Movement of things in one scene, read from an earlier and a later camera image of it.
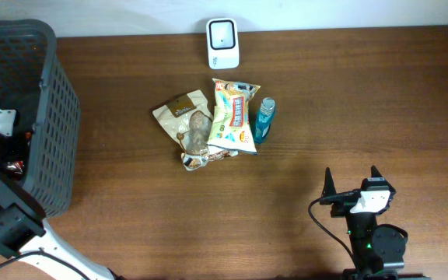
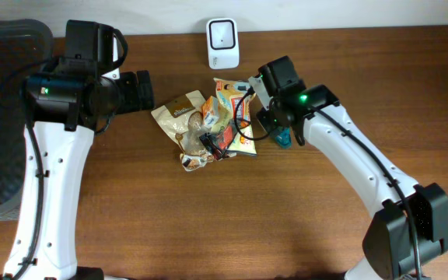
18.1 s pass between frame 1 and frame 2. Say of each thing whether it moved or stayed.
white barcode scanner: stayed
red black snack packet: moved
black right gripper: moved
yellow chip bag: stayed
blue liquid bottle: moved
